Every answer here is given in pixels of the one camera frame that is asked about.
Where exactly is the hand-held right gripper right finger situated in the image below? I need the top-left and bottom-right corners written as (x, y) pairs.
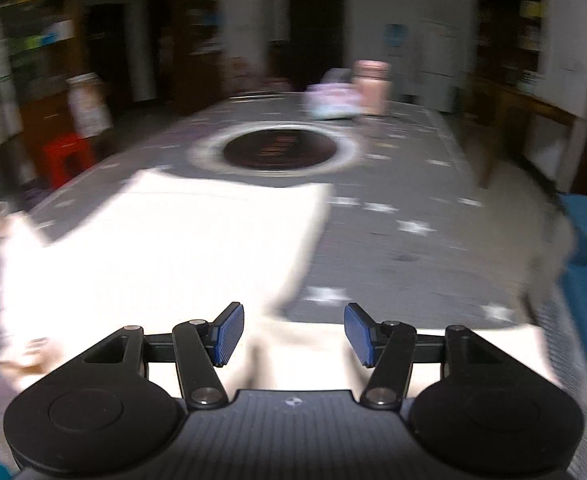
top-left (343, 302), bottom-right (511, 409)

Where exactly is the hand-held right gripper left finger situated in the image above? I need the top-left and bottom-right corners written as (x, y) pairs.
top-left (81, 301), bottom-right (246, 409)

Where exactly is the white garment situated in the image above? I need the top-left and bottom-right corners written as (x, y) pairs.
top-left (0, 170), bottom-right (557, 392)

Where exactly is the grey star-printed table cover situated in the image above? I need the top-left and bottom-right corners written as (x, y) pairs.
top-left (0, 92), bottom-right (569, 480)

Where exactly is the round black built-in cooktop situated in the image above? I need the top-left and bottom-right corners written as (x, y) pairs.
top-left (188, 122), bottom-right (369, 177)

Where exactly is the soft tissue pack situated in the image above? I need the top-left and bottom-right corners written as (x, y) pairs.
top-left (306, 67), bottom-right (361, 120)

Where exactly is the red plastic stool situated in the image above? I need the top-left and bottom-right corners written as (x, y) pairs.
top-left (41, 132), bottom-right (97, 189)

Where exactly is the pink thermos bottle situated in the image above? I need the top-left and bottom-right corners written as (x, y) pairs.
top-left (352, 60), bottom-right (391, 116)

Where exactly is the printed paper bag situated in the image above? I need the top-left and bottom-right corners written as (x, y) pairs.
top-left (66, 74), bottom-right (112, 139)

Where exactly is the white refrigerator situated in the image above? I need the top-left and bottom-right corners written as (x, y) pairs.
top-left (416, 20), bottom-right (460, 112)

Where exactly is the dark wooden desk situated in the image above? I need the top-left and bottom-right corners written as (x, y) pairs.
top-left (466, 80), bottom-right (582, 189)

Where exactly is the wooden arched shelf unit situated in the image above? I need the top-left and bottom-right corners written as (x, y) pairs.
top-left (164, 0), bottom-right (225, 116)

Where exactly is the water dispenser with blue bottle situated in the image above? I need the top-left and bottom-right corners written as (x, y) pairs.
top-left (381, 22), bottom-right (409, 101)

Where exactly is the dark wooden door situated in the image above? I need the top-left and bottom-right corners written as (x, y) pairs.
top-left (286, 0), bottom-right (347, 94)

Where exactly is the wooden display cabinet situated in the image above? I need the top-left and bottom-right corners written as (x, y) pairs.
top-left (476, 0), bottom-right (547, 92)

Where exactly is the wooden shelf with goods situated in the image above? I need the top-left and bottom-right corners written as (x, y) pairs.
top-left (0, 0), bottom-right (82, 157)

